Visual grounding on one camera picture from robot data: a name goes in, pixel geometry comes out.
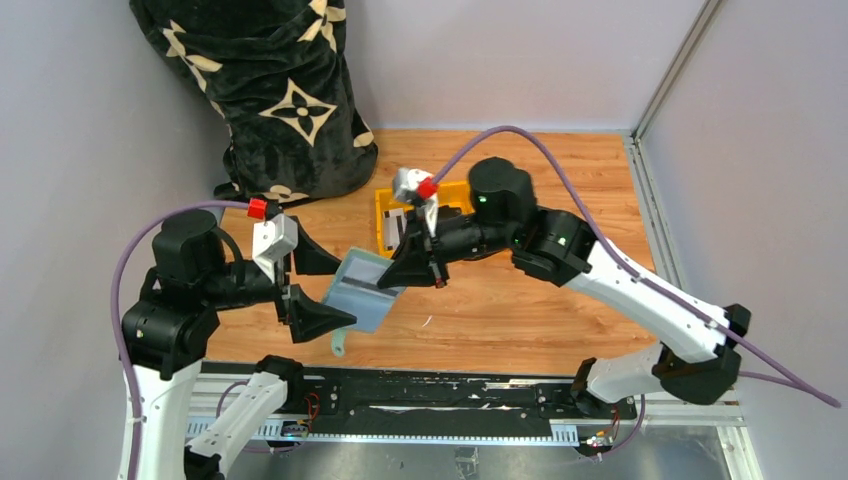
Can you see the yellow bin with white cards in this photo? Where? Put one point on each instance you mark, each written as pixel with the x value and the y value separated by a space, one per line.
pixel 384 200

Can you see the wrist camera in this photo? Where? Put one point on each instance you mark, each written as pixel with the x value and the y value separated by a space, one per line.
pixel 416 187
pixel 275 235

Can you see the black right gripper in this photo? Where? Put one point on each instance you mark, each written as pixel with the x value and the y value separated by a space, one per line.
pixel 432 252

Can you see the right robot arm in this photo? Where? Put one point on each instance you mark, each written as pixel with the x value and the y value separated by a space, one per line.
pixel 694 357

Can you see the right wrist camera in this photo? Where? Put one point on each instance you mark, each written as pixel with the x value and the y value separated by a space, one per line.
pixel 416 187

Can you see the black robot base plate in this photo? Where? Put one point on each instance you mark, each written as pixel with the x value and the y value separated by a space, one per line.
pixel 438 404

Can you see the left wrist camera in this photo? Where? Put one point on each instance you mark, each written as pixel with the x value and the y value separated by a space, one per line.
pixel 275 235

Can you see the yellow bin with black card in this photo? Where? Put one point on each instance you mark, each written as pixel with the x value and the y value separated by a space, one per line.
pixel 454 200

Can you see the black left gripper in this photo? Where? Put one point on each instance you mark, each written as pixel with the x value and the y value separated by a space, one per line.
pixel 284 285

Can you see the white cards in bin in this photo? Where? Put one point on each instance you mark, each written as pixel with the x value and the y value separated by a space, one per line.
pixel 394 224

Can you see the grey card with magnetic stripe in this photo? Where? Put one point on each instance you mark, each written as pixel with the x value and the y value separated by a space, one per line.
pixel 366 271

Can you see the black floral blanket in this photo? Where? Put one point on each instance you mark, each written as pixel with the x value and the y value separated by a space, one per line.
pixel 277 75

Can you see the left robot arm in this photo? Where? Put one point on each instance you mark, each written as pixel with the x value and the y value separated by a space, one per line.
pixel 199 272

